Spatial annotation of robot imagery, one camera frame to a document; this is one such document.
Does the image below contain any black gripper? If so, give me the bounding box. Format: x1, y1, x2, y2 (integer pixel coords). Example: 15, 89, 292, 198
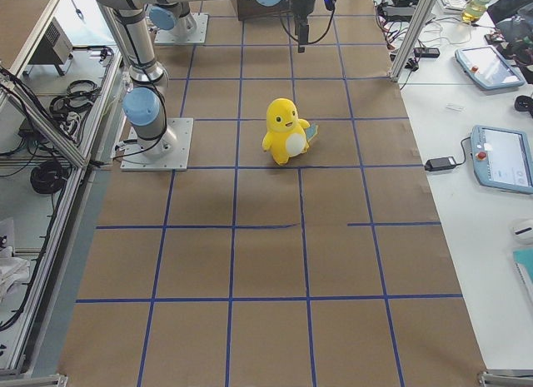
289, 0, 316, 53

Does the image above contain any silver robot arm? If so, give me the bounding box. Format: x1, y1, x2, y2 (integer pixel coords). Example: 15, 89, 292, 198
149, 2, 197, 37
96, 0, 316, 100

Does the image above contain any brown wooden drawer cabinet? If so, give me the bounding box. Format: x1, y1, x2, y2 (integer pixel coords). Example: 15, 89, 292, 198
231, 0, 289, 21

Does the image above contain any yellow plush toy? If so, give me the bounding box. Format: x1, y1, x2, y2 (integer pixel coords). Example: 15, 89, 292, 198
262, 98, 318, 166

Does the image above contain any yellow liquid bottle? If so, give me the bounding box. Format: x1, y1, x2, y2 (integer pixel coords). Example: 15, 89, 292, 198
461, 0, 491, 24

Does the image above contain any black power adapter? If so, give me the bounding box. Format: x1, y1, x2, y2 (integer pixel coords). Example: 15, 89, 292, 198
424, 156, 457, 172

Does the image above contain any far blue teach pendant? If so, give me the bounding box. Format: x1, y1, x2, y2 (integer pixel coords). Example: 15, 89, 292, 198
455, 46, 526, 90

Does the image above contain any blue teach pendant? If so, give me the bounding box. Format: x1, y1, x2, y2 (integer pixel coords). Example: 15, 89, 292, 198
455, 46, 526, 90
470, 125, 532, 195

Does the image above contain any near blue teach pendant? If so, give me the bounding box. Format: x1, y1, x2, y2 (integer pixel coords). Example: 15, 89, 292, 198
470, 125, 532, 195

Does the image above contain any grey electronics box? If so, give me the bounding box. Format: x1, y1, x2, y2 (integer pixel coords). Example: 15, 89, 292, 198
28, 17, 73, 76

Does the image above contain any teal notebook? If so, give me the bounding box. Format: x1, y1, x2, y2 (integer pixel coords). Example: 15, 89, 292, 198
512, 248, 533, 300

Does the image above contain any white crumpled cloth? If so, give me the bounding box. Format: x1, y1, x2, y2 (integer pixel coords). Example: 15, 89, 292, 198
0, 218, 31, 305

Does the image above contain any aluminium frame post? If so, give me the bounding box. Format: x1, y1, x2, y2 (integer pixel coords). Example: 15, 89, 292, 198
389, 0, 436, 82

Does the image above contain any black coiled cable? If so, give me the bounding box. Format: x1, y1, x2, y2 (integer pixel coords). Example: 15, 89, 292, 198
29, 160, 67, 196

